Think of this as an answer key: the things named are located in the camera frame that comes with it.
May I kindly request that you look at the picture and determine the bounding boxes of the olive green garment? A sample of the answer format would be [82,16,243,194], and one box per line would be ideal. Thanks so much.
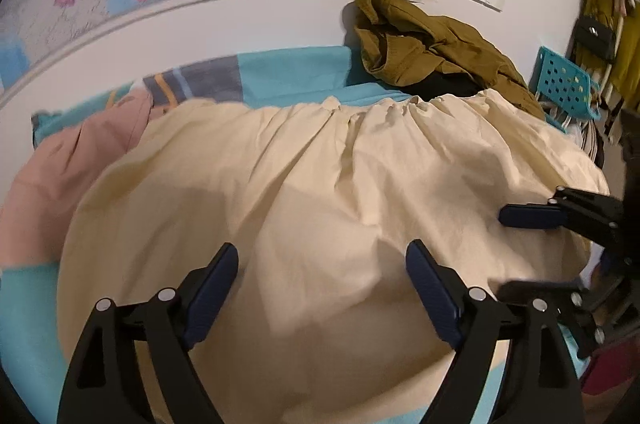
[352,0,546,119]

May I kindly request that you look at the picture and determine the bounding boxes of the black hanging bag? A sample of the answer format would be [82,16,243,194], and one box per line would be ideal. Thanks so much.
[570,14,618,64]

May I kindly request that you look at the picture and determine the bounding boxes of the pink cloth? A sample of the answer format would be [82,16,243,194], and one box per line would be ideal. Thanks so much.
[0,88,156,272]

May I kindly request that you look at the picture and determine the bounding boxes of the dark red cloth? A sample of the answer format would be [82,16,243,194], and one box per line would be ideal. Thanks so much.
[582,339,640,400]

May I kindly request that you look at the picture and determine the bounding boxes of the teal perforated plastic basket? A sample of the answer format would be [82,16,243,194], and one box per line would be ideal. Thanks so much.
[535,46,606,122]

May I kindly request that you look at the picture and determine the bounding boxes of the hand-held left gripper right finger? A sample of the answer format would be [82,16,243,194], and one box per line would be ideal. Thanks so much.
[405,240,586,424]

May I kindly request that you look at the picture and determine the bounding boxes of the cream garment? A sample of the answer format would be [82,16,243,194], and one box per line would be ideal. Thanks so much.
[56,88,611,424]

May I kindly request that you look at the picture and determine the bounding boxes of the teal printed bed sheet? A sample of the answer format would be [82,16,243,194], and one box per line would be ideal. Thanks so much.
[0,45,591,424]

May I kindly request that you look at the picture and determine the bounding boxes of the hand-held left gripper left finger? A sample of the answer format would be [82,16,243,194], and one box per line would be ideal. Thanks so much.
[56,242,240,424]

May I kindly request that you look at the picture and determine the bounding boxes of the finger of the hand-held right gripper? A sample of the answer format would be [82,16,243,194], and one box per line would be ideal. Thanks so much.
[500,280,608,357]
[498,186,626,249]

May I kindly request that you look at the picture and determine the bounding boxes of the black cloth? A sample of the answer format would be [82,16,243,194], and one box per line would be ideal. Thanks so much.
[400,71,483,102]

